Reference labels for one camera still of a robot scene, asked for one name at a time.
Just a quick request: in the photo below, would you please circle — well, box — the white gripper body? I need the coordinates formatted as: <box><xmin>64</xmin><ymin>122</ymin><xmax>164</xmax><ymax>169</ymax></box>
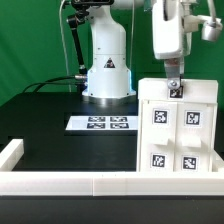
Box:
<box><xmin>152</xmin><ymin>0</ymin><xmax>194</xmax><ymax>60</ymax></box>

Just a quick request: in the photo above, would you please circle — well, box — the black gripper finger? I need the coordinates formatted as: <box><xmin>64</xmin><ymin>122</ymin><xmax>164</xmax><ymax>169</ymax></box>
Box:
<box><xmin>164</xmin><ymin>58</ymin><xmax>183</xmax><ymax>90</ymax></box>

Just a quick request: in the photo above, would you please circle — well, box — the white cabinet door panel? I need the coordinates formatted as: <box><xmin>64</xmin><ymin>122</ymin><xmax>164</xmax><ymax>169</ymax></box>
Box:
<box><xmin>138</xmin><ymin>101</ymin><xmax>177</xmax><ymax>172</ymax></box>
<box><xmin>174</xmin><ymin>103</ymin><xmax>214</xmax><ymax>173</ymax></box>

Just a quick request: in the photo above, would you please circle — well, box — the white cabinet body box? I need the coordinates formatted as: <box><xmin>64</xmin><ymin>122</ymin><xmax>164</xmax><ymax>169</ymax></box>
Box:
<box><xmin>137</xmin><ymin>100</ymin><xmax>217</xmax><ymax>173</ymax></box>

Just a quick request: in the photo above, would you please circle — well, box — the white cabinet top block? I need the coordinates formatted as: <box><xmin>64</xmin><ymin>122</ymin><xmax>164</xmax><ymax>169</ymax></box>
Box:
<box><xmin>138</xmin><ymin>78</ymin><xmax>218</xmax><ymax>104</ymax></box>

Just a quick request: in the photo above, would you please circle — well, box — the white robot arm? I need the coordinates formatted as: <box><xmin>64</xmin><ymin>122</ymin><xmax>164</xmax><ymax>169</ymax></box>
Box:
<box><xmin>82</xmin><ymin>0</ymin><xmax>194</xmax><ymax>103</ymax></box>

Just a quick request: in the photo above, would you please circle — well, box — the black cable bundle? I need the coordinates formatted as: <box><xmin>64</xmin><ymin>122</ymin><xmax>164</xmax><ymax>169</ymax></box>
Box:
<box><xmin>22</xmin><ymin>75</ymin><xmax>88</xmax><ymax>94</ymax></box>

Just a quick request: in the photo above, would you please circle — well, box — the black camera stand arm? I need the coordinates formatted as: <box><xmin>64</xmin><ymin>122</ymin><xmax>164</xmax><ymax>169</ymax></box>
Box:
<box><xmin>67</xmin><ymin>0</ymin><xmax>114</xmax><ymax>79</ymax></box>

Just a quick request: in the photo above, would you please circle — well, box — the white marker base plate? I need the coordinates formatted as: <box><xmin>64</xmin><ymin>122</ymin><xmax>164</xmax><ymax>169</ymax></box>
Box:
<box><xmin>66</xmin><ymin>116</ymin><xmax>138</xmax><ymax>131</ymax></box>

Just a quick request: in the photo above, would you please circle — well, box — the white hanging cable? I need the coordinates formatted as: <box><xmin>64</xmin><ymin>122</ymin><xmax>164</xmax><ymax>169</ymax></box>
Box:
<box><xmin>59</xmin><ymin>0</ymin><xmax>73</xmax><ymax>94</ymax></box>

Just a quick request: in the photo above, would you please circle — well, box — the white U-shaped fence frame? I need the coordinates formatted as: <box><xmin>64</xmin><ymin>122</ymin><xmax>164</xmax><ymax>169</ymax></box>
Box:
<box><xmin>0</xmin><ymin>139</ymin><xmax>224</xmax><ymax>196</ymax></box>

